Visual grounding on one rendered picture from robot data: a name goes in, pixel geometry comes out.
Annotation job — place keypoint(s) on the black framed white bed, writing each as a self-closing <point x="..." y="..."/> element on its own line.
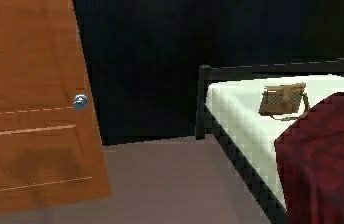
<point x="240" y="110"/>

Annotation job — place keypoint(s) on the silver round door knob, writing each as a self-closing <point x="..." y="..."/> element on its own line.
<point x="80" y="102"/>

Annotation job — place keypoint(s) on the tan checkered handbag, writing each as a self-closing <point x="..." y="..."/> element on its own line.
<point x="282" y="99"/>

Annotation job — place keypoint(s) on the brown wooden room door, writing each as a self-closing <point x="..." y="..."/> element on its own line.
<point x="30" y="100"/>

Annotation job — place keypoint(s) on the dark red blanket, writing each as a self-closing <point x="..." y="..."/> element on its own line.
<point x="326" y="156"/>

